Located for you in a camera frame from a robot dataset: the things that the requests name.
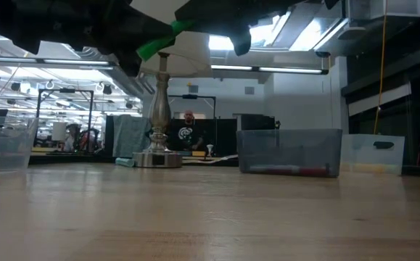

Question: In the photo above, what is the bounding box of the ceiling light strip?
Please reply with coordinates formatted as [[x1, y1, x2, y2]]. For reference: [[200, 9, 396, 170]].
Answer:
[[210, 64, 324, 75]]

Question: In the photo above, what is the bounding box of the white lamp cord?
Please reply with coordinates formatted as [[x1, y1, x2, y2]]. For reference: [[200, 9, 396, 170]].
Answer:
[[182, 154, 239, 165]]

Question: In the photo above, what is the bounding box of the green highlighter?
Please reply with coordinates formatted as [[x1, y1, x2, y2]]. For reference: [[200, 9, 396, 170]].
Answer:
[[136, 20, 197, 62]]

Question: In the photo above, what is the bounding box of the red Expo marker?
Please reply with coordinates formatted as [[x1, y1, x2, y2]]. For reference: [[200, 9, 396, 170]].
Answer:
[[248, 165, 331, 178]]

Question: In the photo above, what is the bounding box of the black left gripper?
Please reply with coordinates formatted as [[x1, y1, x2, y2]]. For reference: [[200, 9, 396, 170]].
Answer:
[[0, 0, 177, 78]]

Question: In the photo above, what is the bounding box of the person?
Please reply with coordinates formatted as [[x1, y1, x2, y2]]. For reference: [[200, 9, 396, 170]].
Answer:
[[173, 110, 206, 152]]

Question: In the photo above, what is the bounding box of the white shade silver table lamp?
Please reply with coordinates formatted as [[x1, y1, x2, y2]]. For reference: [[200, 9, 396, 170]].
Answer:
[[129, 0, 213, 169]]

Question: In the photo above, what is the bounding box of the grey translucent plastic bin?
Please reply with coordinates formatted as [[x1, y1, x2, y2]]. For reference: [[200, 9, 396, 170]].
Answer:
[[236, 128, 343, 179]]

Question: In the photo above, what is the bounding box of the yellow extension cable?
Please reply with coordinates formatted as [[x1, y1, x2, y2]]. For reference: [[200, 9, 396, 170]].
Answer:
[[372, 0, 388, 135]]

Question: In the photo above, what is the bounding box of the black metal rig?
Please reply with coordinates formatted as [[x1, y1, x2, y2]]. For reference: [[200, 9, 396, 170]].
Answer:
[[35, 88, 94, 153]]

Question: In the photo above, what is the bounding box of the clear plastic bin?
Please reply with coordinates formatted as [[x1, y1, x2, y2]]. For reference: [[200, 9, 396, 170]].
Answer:
[[0, 115, 39, 178]]

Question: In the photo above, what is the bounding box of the grey cloth cover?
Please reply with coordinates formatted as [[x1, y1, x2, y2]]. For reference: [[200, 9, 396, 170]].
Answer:
[[112, 114, 152, 158]]

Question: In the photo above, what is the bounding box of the frosted white plastic bin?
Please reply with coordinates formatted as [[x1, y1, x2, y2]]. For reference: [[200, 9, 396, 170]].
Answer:
[[339, 133, 405, 177]]

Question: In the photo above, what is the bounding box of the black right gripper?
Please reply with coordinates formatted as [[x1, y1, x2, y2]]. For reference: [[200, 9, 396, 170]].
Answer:
[[175, 0, 341, 57]]

